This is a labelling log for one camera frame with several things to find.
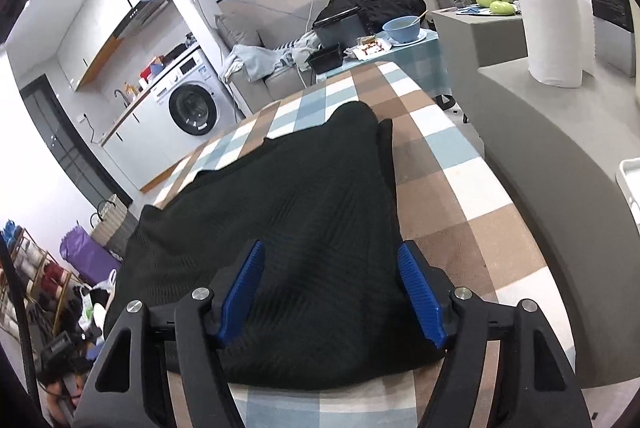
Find white washing machine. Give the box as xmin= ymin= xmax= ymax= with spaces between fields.
xmin=150 ymin=47 xmax=238 ymax=139

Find black glass door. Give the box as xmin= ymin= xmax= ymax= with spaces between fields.
xmin=20 ymin=76 xmax=133 ymax=209

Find white upper cabinets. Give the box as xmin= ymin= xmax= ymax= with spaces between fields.
xmin=55 ymin=0 xmax=168 ymax=92

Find beige curved ledge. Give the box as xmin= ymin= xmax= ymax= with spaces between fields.
xmin=462 ymin=63 xmax=640 ymax=389

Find black jacket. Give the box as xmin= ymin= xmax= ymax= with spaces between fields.
xmin=325 ymin=0 xmax=426 ymax=32

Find beige side cabinet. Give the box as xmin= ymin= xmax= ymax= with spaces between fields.
xmin=431 ymin=6 xmax=531 ymax=69

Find small table with checkered cloth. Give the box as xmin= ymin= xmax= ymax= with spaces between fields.
xmin=312 ymin=28 xmax=453 ymax=102

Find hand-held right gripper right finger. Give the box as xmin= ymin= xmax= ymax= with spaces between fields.
xmin=397 ymin=239 xmax=596 ymax=428

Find white tray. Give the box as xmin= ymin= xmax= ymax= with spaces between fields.
xmin=616 ymin=158 xmax=640 ymax=224

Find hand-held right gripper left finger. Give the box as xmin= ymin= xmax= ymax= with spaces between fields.
xmin=70 ymin=239 xmax=266 ymax=428

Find black plastic tray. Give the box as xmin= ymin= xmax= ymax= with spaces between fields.
xmin=306 ymin=47 xmax=345 ymax=72

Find white plate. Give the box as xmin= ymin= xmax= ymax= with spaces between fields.
xmin=387 ymin=31 xmax=428 ymax=46

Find wicker laundry basket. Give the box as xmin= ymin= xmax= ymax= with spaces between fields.
xmin=90 ymin=193 xmax=138 ymax=254

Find purple bag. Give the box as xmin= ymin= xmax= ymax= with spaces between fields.
xmin=59 ymin=228 xmax=121 ymax=284

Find food box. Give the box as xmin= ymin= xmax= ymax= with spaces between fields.
xmin=350 ymin=36 xmax=391 ymax=59

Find light blue clothes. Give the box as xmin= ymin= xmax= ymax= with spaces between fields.
xmin=222 ymin=43 xmax=281 ymax=84

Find wooden shoe rack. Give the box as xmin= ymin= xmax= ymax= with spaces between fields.
xmin=0 ymin=218 xmax=83 ymax=344

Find grey green clothes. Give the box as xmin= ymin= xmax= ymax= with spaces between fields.
xmin=277 ymin=36 xmax=321 ymax=69

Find white kitchen counter cabinet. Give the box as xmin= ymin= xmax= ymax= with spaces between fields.
xmin=100 ymin=93 xmax=191 ymax=194

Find grey cushion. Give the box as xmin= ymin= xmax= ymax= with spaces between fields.
xmin=215 ymin=13 xmax=263 ymax=52

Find white plastic bag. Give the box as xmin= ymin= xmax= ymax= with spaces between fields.
xmin=77 ymin=268 xmax=118 ymax=329

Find range hood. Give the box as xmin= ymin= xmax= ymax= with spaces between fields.
xmin=117 ymin=0 xmax=173 ymax=39

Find beige sofa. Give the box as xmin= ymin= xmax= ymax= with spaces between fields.
xmin=215 ymin=13 xmax=361 ymax=119

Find white paper towel roll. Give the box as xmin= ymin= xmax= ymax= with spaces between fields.
xmin=510 ymin=0 xmax=583 ymax=88

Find blue bowl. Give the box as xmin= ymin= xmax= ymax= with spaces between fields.
xmin=382 ymin=15 xmax=422 ymax=43

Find packaged paper towels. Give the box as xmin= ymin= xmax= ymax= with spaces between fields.
xmin=572 ymin=0 xmax=636 ymax=76

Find checkered blanket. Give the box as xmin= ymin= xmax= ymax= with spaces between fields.
xmin=150 ymin=61 xmax=578 ymax=428

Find black knit sweater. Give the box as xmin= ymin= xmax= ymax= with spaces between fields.
xmin=102 ymin=101 xmax=451 ymax=391

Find group of shoes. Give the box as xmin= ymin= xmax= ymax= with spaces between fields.
xmin=0 ymin=221 xmax=76 ymax=324

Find grey container with black lid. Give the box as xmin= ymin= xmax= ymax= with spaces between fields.
xmin=312 ymin=6 xmax=368 ymax=49

